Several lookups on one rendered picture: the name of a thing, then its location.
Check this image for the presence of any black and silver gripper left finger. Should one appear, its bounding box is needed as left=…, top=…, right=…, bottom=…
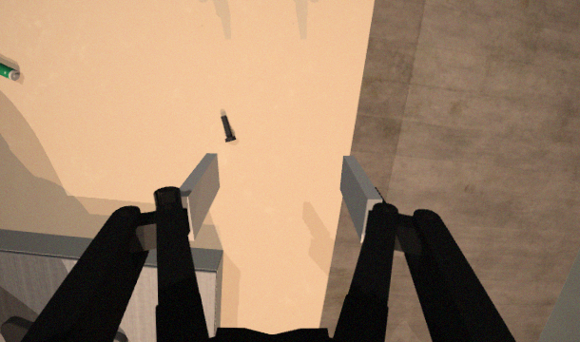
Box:
left=21, top=153, right=220, bottom=342

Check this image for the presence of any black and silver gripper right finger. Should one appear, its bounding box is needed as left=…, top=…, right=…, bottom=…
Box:
left=332, top=156, right=516, bottom=342

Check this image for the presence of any black bolt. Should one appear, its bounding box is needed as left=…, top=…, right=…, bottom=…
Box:
left=221, top=116, right=236, bottom=143

